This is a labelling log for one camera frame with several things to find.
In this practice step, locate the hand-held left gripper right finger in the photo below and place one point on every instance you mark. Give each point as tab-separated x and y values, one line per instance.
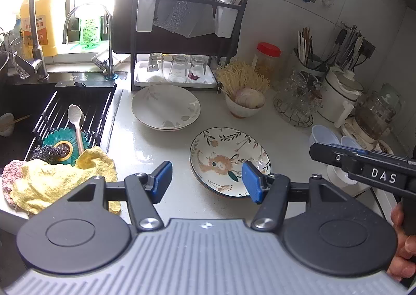
252	184

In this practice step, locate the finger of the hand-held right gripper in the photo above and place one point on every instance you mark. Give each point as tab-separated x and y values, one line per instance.
325	151

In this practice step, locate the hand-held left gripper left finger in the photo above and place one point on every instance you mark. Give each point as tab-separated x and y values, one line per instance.
162	181

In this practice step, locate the light blue plastic bowl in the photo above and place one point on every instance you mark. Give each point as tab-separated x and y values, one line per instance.
321	135
349	142

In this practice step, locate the white floral plate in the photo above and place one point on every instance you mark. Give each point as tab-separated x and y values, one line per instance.
162	106

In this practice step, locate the person's right hand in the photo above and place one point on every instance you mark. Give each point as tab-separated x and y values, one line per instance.
406	252

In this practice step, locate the white round container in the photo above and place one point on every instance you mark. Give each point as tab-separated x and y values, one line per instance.
338	178

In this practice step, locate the white electric pot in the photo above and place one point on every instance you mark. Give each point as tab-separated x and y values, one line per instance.
334	96

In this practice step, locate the glass jar steamer appliance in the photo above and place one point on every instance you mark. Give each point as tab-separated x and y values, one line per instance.
370	119

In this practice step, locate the white bowl with orange foot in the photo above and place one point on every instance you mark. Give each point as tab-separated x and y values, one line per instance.
240	111

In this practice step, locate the pale chopstick holder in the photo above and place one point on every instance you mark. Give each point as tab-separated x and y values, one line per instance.
312	67

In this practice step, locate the pale purple onion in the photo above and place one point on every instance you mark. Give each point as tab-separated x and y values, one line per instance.
250	98

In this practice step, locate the black sink drain rack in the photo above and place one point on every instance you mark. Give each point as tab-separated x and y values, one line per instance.
94	109

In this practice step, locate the row of hanging utensils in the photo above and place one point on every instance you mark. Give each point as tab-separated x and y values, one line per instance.
347	48

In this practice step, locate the red lid plastic jar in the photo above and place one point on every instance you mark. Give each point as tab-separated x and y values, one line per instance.
268	61

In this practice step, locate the yellow dish cloth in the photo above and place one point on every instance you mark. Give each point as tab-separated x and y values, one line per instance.
55	181

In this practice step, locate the bundle of dried noodles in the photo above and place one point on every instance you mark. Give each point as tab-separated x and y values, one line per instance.
240	77

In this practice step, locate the bundle of chopsticks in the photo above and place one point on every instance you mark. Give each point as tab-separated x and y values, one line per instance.
305	44

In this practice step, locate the white drip tray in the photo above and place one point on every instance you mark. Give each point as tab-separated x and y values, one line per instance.
208	82

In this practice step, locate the white long ceramic spoon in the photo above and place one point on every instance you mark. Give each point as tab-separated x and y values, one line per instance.
75	116

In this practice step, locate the clear drinking glass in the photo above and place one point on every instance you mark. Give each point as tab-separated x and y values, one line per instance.
178	67
198	65
155	62

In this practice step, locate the teal flower shaped dish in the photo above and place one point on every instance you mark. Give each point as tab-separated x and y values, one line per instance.
52	140

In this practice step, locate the steel wool scrubber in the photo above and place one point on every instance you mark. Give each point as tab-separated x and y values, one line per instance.
42	153

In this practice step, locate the black dish rack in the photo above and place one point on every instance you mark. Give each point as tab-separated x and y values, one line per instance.
132	54

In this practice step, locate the dish brush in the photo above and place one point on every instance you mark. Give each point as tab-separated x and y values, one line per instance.
99	62

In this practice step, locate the pink dish cloth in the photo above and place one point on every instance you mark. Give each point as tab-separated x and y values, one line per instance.
9	171

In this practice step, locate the chrome curved faucet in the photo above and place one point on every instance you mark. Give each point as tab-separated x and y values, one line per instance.
109	31

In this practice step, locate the white cutlery holder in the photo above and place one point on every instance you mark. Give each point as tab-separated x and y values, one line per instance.
224	23
145	17

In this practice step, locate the small grey bowl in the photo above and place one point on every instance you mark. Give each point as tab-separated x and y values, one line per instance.
6	124

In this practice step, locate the green dish soap bottle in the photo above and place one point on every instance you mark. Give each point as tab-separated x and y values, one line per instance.
89	30

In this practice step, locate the black kitchen sink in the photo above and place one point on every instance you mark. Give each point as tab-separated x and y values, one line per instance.
16	96

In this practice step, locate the grey patterned cloth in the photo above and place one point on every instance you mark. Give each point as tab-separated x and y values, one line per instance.
185	5

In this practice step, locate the dark cutting board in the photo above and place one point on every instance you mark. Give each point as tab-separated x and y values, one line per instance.
125	5

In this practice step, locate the clear glass cup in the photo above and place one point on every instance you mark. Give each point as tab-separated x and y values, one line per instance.
19	54

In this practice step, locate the yellow detergent bottle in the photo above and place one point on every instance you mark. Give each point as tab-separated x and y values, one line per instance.
45	22

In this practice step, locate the dark tall faucet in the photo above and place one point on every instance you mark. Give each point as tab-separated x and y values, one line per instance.
31	5

